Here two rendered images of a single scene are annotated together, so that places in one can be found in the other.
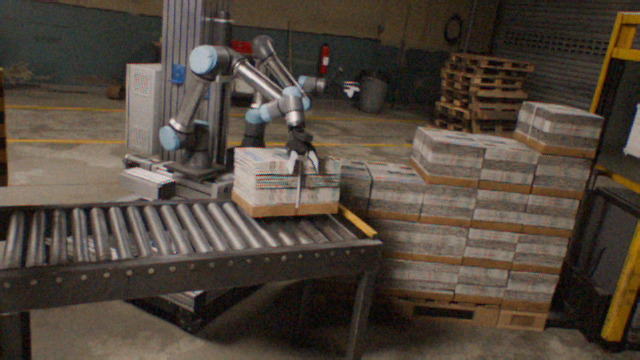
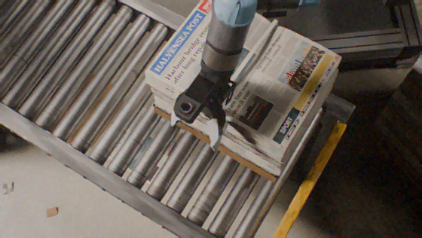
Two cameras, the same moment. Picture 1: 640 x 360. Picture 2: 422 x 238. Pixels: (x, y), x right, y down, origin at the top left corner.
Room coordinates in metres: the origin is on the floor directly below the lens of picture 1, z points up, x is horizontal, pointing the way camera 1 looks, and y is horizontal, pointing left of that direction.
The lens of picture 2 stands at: (1.83, -0.30, 2.07)
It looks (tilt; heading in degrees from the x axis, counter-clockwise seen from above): 70 degrees down; 68
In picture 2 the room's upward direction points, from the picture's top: 10 degrees counter-clockwise
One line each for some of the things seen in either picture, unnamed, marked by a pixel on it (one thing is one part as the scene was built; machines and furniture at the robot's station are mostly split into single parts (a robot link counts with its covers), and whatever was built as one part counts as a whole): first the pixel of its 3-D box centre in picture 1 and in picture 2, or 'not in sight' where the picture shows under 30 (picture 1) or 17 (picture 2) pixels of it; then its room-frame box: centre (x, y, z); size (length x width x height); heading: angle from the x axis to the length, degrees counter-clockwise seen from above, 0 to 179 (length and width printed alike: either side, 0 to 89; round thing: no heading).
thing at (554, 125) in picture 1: (532, 216); not in sight; (2.92, -1.31, 0.65); 0.39 x 0.30 x 1.29; 5
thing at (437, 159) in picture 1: (445, 156); not in sight; (2.87, -0.72, 0.95); 0.38 x 0.29 x 0.23; 6
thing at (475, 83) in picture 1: (481, 94); not in sight; (9.36, -2.77, 0.65); 1.33 x 0.94 x 1.30; 121
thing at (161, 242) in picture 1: (158, 233); (70, 56); (1.75, 0.54, 0.77); 0.47 x 0.05 x 0.05; 27
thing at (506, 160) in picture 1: (495, 162); not in sight; (2.89, -1.02, 0.95); 0.38 x 0.29 x 0.23; 4
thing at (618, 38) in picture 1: (587, 156); not in sight; (3.28, -1.72, 0.97); 0.09 x 0.09 x 1.75; 5
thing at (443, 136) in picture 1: (450, 136); not in sight; (2.86, -0.73, 1.06); 0.37 x 0.29 x 0.01; 6
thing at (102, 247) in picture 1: (100, 237); (22, 29); (1.66, 0.71, 0.77); 0.47 x 0.05 x 0.05; 27
